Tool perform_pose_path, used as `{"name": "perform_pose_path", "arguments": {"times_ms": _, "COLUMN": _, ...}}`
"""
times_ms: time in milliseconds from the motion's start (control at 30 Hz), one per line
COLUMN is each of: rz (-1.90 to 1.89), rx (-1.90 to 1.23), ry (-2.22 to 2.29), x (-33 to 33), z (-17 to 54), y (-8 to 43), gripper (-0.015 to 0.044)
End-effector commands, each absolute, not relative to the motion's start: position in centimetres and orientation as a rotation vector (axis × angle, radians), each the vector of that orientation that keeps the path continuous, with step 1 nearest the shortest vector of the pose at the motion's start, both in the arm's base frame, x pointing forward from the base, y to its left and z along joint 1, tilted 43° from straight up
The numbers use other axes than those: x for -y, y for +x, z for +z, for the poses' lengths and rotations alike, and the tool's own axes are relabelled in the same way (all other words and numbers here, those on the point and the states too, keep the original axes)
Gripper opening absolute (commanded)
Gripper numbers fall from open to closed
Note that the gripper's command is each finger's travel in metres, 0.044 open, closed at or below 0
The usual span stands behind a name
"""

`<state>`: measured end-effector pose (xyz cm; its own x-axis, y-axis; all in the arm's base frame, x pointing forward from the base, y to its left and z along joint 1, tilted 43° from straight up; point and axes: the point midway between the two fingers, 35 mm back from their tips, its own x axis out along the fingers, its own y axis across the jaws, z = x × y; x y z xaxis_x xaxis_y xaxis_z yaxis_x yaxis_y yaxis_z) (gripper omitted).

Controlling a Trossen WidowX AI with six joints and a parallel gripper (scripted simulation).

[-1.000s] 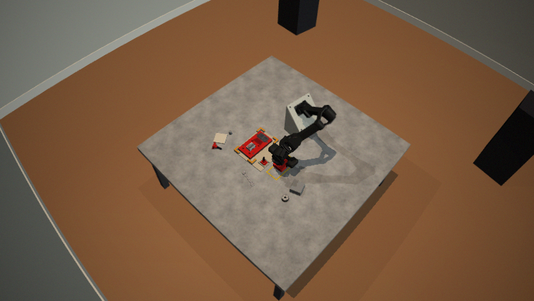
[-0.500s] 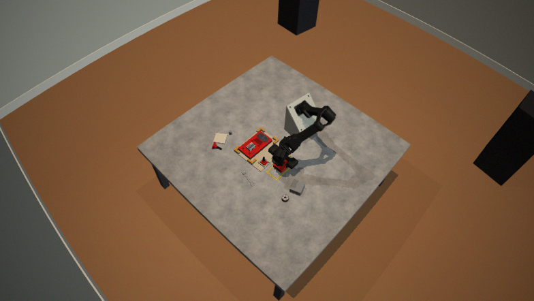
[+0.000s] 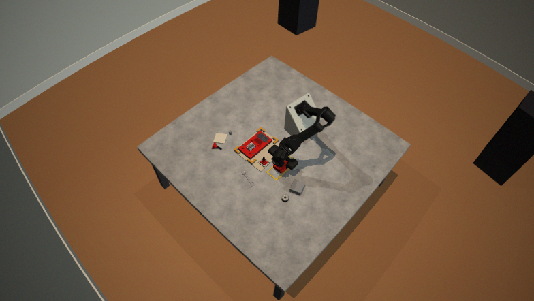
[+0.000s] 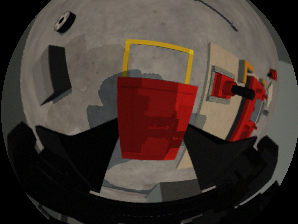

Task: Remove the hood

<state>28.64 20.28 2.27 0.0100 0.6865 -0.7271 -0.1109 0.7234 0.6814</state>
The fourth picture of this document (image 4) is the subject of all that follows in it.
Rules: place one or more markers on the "yellow rectangular outline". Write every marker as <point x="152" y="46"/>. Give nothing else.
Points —
<point x="157" y="44"/>

